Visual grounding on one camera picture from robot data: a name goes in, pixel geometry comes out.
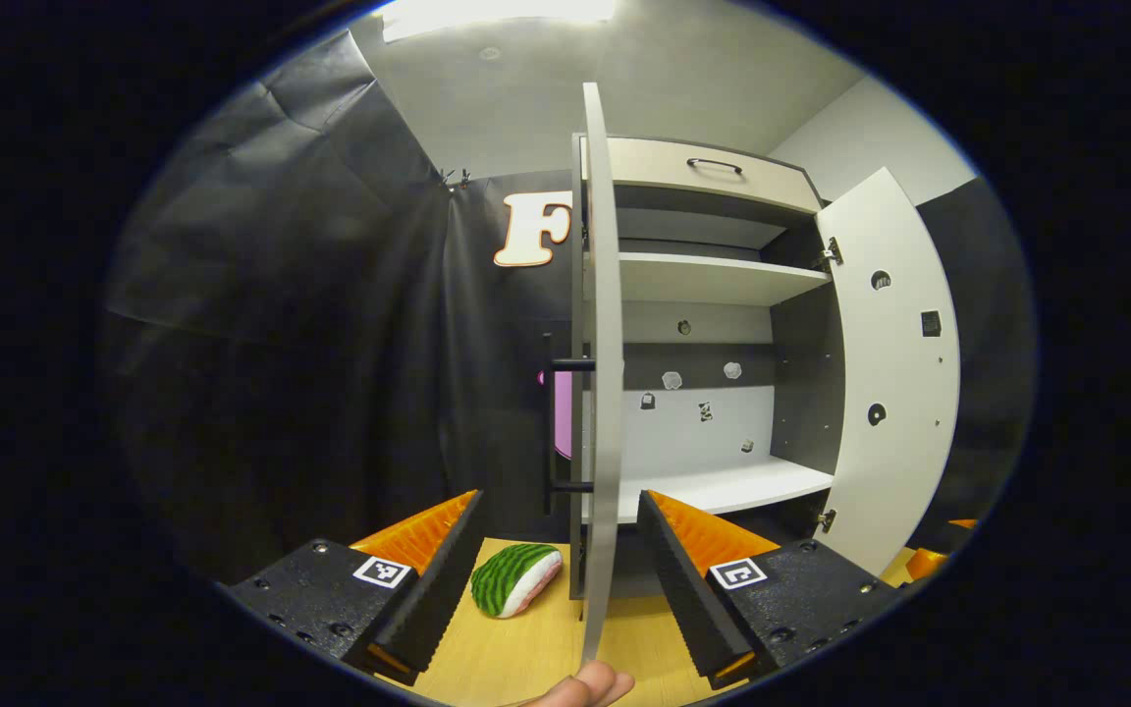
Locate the white double-door shoe cabinet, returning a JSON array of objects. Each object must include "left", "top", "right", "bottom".
[{"left": 568, "top": 133, "right": 846, "bottom": 602}]

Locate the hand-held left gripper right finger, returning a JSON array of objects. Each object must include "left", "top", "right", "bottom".
[{"left": 636, "top": 488, "right": 905, "bottom": 690}]

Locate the watermelon slice toy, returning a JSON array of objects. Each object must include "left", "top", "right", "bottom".
[{"left": 470, "top": 543, "right": 564, "bottom": 619}]

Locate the white door with camera sticker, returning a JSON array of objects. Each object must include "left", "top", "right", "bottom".
[{"left": 538, "top": 82, "right": 625, "bottom": 671}]

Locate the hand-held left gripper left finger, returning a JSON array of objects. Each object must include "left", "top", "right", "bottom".
[{"left": 222, "top": 488, "right": 488, "bottom": 688}]

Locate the ceiling light panel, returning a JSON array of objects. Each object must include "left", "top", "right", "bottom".
[{"left": 381, "top": 0, "right": 618, "bottom": 42}]

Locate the white cabinet drawer, black handle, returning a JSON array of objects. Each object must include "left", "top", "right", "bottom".
[{"left": 580, "top": 136, "right": 824, "bottom": 215}]

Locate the white inner shelf board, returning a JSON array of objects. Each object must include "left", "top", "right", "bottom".
[{"left": 618, "top": 251, "right": 834, "bottom": 307}]

